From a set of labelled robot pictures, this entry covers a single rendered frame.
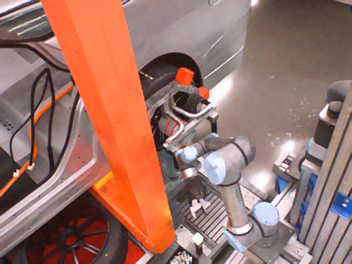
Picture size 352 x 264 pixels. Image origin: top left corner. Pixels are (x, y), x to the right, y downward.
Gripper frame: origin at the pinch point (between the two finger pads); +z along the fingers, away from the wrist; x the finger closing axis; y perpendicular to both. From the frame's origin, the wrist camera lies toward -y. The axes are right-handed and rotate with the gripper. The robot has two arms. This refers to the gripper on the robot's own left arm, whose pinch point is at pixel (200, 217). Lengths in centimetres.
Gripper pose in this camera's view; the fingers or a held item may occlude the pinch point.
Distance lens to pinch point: 194.5
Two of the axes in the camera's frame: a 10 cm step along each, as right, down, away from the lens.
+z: 3.2, 9.2, -2.5
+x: 4.5, 0.8, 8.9
